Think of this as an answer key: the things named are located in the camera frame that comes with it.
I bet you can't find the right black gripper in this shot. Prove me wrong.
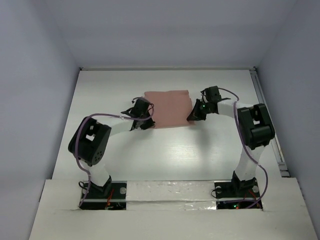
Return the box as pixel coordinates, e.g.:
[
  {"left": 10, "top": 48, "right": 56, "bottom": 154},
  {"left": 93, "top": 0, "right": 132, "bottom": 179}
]
[{"left": 188, "top": 99, "right": 212, "bottom": 121}]

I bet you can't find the pink printed t shirt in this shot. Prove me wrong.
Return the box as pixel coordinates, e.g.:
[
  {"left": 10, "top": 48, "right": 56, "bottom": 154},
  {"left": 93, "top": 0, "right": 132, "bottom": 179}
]
[{"left": 144, "top": 90, "right": 195, "bottom": 129}]

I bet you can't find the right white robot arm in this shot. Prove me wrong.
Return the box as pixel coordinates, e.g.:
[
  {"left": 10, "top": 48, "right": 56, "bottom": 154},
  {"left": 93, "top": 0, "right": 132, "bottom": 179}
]
[{"left": 187, "top": 86, "right": 275, "bottom": 196}]

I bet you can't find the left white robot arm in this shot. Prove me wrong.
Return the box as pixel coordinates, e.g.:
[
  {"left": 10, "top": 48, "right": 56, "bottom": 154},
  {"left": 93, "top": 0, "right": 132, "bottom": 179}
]
[{"left": 68, "top": 97, "right": 155, "bottom": 198}]

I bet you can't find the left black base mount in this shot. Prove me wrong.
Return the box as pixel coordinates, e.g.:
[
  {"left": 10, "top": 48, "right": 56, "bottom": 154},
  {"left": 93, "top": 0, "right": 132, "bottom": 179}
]
[{"left": 78, "top": 177, "right": 127, "bottom": 211}]

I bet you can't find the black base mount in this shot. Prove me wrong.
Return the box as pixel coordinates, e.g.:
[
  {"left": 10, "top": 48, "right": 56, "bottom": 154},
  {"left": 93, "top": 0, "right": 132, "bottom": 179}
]
[
  {"left": 78, "top": 177, "right": 127, "bottom": 211},
  {"left": 210, "top": 171, "right": 263, "bottom": 210}
]

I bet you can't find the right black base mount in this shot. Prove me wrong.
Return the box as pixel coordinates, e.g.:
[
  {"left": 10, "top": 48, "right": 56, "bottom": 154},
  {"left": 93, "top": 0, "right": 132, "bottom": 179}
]
[{"left": 210, "top": 171, "right": 263, "bottom": 210}]

